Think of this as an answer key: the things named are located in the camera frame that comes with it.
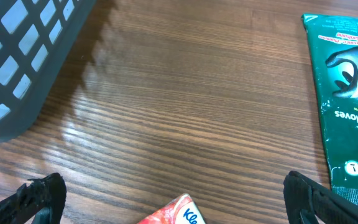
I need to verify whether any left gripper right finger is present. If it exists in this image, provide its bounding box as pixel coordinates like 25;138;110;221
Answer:
283;170;358;224

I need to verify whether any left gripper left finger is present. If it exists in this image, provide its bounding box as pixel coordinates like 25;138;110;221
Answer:
0;172;67;224

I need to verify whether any small red sachet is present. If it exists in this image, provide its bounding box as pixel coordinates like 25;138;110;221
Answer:
138;194;206;224

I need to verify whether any green 3M glove package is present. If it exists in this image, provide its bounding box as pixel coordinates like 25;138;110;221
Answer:
301;14;358;206

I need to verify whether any grey plastic mesh basket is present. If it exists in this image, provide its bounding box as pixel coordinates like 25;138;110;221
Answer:
0;0;96;142

